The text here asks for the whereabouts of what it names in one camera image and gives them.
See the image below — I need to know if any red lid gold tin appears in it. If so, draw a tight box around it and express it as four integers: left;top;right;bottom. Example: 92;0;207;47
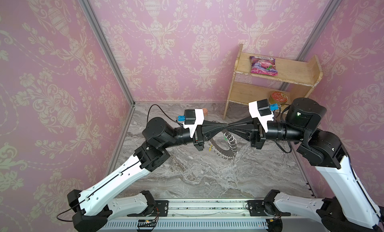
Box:
269;91;288;104

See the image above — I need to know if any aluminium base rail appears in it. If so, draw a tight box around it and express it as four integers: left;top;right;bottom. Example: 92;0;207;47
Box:
77;197;331;232

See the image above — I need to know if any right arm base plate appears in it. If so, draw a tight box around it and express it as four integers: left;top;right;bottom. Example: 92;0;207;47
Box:
246;200;269;217

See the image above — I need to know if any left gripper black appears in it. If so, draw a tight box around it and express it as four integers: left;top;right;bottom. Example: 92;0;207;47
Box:
160;118;226;151

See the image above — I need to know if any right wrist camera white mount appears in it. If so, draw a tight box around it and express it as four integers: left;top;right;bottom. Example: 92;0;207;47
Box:
249;99;279;133

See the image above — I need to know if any wooden two-tier shelf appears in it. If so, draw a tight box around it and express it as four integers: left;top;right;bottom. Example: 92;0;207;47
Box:
223;43;324;119

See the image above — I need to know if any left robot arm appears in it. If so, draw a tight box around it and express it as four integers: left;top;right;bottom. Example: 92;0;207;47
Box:
67;109;228;232

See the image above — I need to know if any pink snack bag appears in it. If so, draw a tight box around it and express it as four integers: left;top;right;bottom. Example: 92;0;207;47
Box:
250;56;278;76

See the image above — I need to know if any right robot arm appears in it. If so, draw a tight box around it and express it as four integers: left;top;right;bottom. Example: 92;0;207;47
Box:
228;98;384;232

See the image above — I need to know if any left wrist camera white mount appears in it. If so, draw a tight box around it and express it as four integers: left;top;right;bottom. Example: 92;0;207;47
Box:
177;109;205;138

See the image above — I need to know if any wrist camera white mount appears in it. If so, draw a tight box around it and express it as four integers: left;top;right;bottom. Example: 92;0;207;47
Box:
249;99;279;133
177;109;205;138

